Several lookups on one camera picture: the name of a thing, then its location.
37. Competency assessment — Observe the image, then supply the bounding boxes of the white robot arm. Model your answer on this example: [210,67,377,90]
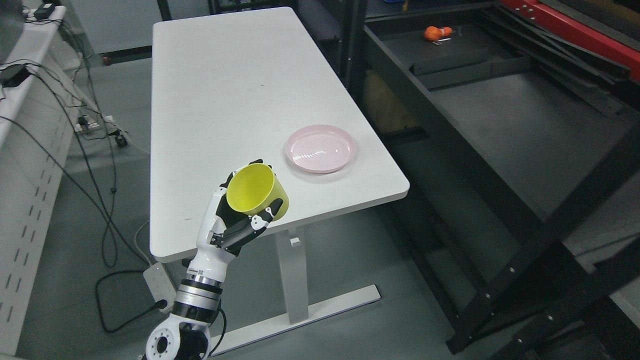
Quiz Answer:
[141,275,223,360]

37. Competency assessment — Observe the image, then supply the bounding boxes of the dark metal shelf rack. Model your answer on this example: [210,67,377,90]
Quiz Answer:
[344,0,639,360]

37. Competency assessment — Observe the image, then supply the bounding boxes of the white table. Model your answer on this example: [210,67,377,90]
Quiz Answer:
[150,6,411,356]

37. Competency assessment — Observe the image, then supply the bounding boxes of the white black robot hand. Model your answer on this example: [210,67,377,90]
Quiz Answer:
[185,159,282,283]

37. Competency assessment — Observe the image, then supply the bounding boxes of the white side desk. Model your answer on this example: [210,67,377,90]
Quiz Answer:
[0,6,90,354]

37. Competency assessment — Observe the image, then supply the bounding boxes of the pink plastic plate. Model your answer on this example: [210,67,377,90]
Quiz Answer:
[284,124,358,174]

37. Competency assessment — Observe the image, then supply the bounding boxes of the orange object on shelf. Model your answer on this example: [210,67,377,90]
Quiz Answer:
[423,26,453,43]

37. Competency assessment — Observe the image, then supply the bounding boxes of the yellow plastic cup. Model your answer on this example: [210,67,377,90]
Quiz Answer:
[226,162,290,221]

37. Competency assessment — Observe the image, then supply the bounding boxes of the white power strip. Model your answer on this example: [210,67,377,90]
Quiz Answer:
[142,262,176,314]

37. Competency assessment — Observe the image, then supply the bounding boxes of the red metal beam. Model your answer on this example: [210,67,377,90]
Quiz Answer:
[501,0,639,81]

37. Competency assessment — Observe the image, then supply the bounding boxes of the black power adapter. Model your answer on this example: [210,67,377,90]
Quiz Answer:
[0,64,32,89]

